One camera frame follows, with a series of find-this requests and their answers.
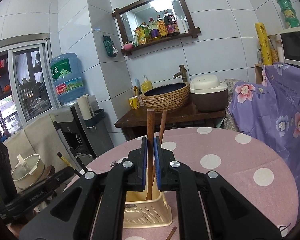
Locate white microwave oven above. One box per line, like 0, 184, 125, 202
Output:
277, 27, 300, 67

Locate purple floral cloth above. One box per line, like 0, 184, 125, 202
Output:
224, 63, 300, 218

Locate window with frame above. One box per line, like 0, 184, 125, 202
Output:
0, 34, 61, 140

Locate yellow roll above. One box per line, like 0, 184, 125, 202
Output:
255, 23, 273, 66

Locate bamboo style faucet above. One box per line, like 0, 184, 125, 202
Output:
173, 64, 187, 82

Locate wooden framed mirror shelf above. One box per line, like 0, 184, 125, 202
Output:
112, 0, 200, 56

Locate brown white rice cooker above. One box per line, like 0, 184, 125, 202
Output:
190, 74, 228, 113

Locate cream plastic utensil holder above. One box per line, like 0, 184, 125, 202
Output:
123, 190, 173, 229

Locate dark soy sauce bottle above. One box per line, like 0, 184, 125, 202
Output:
164, 10, 179, 36

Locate cream pot with lid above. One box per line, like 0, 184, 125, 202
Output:
12, 154, 45, 190

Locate blue water jug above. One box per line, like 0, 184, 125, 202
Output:
50, 53, 85, 103

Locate yellow oil bottle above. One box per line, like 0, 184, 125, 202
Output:
157, 15, 168, 37

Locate green hanging packet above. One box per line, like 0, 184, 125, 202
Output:
103, 35, 118, 57

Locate grey water dispenser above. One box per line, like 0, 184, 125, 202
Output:
52, 95, 114, 166

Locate green instant noodle cups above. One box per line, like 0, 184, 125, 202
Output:
276, 0, 300, 28

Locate yellow soap bottle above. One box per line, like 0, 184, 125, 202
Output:
141, 75, 153, 93

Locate yellow mug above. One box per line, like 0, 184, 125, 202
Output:
128, 96, 141, 110

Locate woven basin sink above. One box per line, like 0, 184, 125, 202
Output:
141, 82, 190, 112

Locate white paper cup stack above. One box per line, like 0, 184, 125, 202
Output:
77, 94, 95, 120

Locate black patterned chopstick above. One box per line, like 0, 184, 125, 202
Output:
57, 152, 81, 177

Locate dark wooden counter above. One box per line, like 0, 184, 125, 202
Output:
115, 103, 226, 140

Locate pink polka dot tablecloth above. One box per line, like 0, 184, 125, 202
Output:
65, 126, 299, 240

